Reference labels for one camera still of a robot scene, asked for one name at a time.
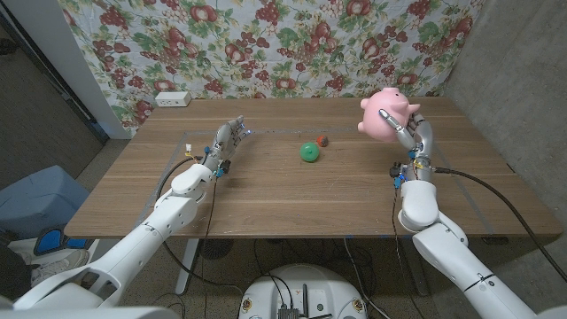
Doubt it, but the pink plastic piggy bank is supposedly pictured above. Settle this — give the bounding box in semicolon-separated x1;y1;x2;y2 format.
357;87;422;144

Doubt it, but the blue black pad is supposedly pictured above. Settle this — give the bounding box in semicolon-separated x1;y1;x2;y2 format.
33;226;95;258

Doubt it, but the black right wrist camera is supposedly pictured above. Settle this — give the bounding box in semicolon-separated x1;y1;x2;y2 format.
389;162;407;187

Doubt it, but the green ball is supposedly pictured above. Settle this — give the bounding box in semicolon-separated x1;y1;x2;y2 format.
299;141;321;163

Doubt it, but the black round floor fan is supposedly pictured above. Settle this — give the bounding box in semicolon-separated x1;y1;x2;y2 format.
198;238;235;261

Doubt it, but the fruit print backdrop cloth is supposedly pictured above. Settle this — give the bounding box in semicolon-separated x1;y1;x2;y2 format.
57;0;486;136

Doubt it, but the white robot torso base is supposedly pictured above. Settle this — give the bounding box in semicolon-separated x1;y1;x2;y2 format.
237;263;368;319

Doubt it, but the white power strip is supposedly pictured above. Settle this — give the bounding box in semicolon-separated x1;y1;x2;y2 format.
154;90;192;108

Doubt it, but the black bag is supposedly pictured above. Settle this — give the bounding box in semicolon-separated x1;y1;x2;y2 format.
0;247;35;300

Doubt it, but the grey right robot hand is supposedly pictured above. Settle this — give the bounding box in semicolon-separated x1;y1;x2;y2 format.
377;108;435;182

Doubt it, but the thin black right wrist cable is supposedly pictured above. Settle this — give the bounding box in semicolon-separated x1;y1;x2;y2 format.
389;183;416;319

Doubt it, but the thin black left wrist cable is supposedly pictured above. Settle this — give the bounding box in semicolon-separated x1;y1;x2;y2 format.
201;175;221;319

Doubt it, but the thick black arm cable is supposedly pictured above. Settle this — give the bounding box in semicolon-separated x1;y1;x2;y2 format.
154;154;245;296
433;166;567;284

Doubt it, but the blue grey plastic bin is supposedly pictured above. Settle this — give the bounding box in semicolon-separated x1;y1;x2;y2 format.
0;165;91;240

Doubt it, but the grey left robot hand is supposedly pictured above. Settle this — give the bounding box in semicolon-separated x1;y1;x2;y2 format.
202;114;252;172

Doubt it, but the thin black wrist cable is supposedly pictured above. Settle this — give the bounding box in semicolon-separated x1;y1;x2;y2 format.
201;175;221;319
389;183;416;319

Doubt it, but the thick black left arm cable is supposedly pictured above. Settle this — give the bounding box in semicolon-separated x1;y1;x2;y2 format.
154;154;245;296

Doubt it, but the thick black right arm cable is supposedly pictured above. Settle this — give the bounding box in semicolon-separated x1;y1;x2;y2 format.
433;166;567;284

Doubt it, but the white metal table leg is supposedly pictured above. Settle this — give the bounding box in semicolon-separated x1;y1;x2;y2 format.
175;238;200;296

